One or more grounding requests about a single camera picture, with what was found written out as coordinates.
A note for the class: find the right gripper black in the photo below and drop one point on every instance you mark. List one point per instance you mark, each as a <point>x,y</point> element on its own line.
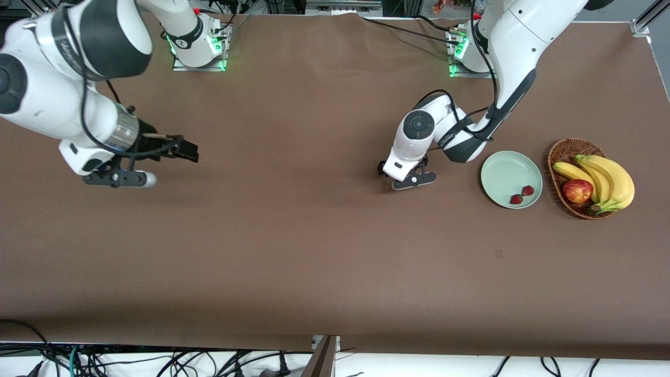
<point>151,139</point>

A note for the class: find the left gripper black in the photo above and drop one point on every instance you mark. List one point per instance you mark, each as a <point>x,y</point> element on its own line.
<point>425,161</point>

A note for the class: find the red strawberry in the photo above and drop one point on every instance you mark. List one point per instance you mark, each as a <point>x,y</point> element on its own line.
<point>527,190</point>
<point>516,199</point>

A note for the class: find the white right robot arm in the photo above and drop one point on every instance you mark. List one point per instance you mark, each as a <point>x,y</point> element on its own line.
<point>47,99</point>

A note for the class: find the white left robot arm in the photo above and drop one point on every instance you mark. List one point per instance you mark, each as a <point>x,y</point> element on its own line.
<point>523,31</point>

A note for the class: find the pale green plate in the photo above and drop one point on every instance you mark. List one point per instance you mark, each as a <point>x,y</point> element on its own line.
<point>502,173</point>

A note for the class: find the table cover sheet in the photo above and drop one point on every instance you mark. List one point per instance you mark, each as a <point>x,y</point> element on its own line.
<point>335,262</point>

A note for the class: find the small orange background object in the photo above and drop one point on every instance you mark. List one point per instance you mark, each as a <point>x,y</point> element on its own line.
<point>439,6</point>

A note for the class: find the brown wicker basket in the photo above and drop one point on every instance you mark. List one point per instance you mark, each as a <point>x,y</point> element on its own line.
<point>562,152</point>

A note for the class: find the red apple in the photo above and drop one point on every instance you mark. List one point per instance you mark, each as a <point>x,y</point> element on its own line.
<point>578,191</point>

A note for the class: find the metal table beam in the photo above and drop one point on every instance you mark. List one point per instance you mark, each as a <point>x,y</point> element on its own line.
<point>324,361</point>

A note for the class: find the black power plug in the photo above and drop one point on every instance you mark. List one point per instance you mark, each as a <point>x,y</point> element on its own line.
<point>283,366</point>

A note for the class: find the yellow banana bunch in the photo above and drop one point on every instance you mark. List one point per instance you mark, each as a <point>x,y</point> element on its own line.
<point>617,180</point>

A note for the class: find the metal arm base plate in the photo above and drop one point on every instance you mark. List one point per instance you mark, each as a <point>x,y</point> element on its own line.
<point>180,67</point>
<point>471,74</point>

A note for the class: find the aluminium background frame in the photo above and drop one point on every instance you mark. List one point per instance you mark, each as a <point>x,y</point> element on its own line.
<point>340,7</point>

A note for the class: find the aluminium frame profile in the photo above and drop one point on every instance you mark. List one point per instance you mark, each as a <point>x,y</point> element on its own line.
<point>641,26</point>

